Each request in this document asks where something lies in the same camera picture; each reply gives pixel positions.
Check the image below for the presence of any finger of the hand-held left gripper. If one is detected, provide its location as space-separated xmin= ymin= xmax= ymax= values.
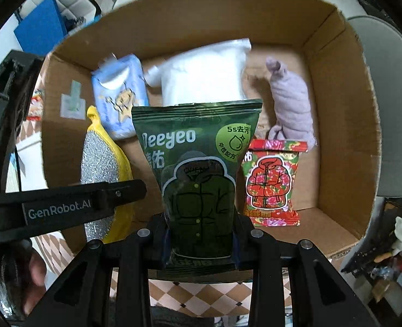
xmin=94 ymin=179 xmax=148 ymax=213

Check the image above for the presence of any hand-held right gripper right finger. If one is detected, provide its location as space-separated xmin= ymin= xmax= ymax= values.
xmin=233 ymin=215 xmax=375 ymax=327

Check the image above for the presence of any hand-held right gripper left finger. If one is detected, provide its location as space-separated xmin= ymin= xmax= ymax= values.
xmin=31 ymin=213 xmax=171 ymax=327

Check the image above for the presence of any green wipes packet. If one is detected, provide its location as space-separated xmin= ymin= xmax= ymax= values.
xmin=132 ymin=99 xmax=263 ymax=270

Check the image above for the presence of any cardboard box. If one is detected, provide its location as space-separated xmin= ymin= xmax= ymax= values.
xmin=40 ymin=0 xmax=382 ymax=260

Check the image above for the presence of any person's left hand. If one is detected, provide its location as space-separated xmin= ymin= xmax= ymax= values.
xmin=20 ymin=247 xmax=48 ymax=318

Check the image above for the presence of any yellow silver scrubbing sponge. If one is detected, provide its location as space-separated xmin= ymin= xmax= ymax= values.
xmin=80 ymin=105 xmax=135 ymax=244

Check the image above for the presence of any colourful snack packet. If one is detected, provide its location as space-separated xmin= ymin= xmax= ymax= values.
xmin=28 ymin=88 xmax=46 ymax=122

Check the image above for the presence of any red floral wipes packet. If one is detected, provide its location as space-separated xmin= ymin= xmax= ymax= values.
xmin=241 ymin=138 xmax=309 ymax=227

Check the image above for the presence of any blue tissue pack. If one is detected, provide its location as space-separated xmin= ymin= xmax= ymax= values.
xmin=91 ymin=53 xmax=151 ymax=141

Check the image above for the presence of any blue box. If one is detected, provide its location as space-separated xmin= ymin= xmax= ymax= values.
xmin=14 ymin=0 xmax=69 ymax=54

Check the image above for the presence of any white plastic bag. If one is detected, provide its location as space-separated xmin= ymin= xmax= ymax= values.
xmin=143 ymin=37 xmax=253 ymax=108

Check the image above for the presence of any purple cloth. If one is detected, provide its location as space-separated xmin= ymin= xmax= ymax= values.
xmin=265 ymin=57 xmax=319 ymax=148

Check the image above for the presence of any grey chair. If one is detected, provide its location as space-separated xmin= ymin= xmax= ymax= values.
xmin=346 ymin=15 xmax=402 ymax=198

